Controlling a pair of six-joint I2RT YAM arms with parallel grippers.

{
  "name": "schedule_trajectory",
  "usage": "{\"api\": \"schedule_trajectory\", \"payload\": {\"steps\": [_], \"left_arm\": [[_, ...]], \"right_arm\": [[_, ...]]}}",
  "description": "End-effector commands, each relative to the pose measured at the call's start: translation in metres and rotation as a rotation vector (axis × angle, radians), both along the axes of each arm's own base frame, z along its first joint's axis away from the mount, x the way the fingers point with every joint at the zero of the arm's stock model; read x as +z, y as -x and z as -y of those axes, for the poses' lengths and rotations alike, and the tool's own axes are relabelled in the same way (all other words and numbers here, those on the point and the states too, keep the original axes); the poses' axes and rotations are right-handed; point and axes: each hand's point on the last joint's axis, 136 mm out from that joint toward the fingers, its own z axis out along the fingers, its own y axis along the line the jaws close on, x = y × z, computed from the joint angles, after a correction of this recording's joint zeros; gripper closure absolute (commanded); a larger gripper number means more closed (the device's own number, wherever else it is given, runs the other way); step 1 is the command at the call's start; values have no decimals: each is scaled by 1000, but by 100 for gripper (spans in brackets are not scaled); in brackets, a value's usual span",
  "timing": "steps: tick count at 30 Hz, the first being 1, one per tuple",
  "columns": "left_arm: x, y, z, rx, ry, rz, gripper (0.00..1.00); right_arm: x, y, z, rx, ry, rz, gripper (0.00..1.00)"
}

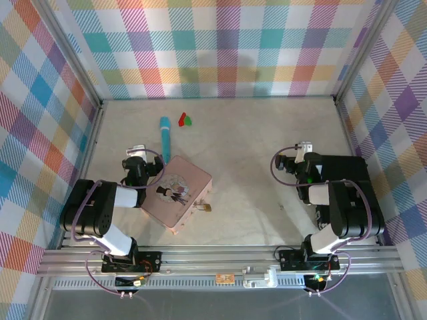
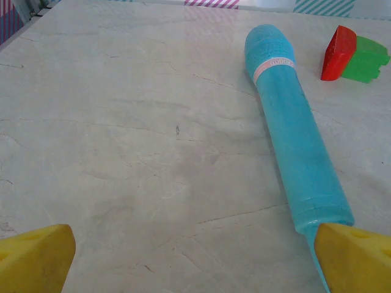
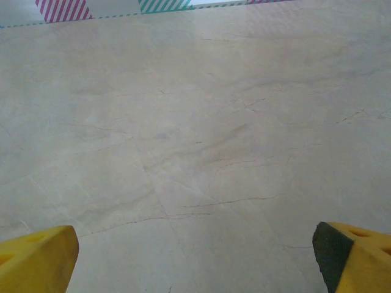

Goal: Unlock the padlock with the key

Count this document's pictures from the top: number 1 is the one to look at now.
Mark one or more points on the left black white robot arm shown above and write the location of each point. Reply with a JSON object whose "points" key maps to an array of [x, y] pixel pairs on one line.
{"points": [[93, 213]]}

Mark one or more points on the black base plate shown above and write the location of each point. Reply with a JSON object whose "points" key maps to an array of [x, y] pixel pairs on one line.
{"points": [[290, 260], [151, 261]]}

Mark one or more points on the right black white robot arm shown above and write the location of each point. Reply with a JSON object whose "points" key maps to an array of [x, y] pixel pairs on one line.
{"points": [[350, 213]]}

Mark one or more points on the small brass padlock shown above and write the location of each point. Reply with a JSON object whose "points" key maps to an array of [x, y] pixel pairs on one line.
{"points": [[207, 208]]}

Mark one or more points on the turquoise marker pen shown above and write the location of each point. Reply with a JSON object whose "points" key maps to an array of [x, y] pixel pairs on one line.
{"points": [[165, 140]]}

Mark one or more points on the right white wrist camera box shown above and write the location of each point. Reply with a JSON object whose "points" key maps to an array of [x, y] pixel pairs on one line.
{"points": [[305, 149]]}

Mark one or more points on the small orange label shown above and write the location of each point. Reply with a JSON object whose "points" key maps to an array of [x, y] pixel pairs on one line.
{"points": [[225, 278]]}

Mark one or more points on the aluminium side rail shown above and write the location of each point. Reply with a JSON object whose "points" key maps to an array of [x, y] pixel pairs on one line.
{"points": [[345, 130], [90, 160]]}

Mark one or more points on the pink tin box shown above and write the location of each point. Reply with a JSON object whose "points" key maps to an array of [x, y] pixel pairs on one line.
{"points": [[195, 186]]}

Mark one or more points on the aluminium frame post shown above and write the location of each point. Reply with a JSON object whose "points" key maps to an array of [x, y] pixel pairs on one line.
{"points": [[71, 53], [363, 50]]}

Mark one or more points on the white plastic bracket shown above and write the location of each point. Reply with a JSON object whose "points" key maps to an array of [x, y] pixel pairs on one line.
{"points": [[258, 278]]}

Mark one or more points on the aluminium mounting rail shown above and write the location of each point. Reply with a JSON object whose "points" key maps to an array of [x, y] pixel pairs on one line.
{"points": [[217, 263]]}

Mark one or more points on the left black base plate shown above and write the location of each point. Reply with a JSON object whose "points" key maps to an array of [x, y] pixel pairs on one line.
{"points": [[151, 261]]}

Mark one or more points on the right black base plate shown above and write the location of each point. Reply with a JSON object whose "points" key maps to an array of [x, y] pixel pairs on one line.
{"points": [[290, 260]]}

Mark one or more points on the small red block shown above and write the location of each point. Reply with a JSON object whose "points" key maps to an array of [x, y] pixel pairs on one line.
{"points": [[181, 120]]}

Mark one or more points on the small green block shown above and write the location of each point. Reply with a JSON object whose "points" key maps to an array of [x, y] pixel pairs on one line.
{"points": [[189, 121]]}

